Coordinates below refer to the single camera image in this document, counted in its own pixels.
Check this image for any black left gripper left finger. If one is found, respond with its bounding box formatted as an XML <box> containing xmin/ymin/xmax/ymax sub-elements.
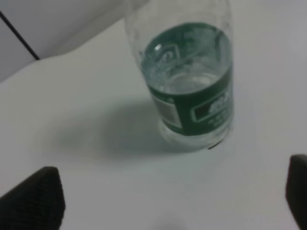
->
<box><xmin>0</xmin><ymin>166</ymin><xmax>65</xmax><ymax>230</ymax></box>

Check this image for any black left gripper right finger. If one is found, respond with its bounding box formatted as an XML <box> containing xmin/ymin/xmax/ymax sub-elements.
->
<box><xmin>285</xmin><ymin>154</ymin><xmax>307</xmax><ymax>230</ymax></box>

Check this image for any clear bottle with green label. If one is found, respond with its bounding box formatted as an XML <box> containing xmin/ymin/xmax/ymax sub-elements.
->
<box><xmin>124</xmin><ymin>0</ymin><xmax>234</xmax><ymax>150</ymax></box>

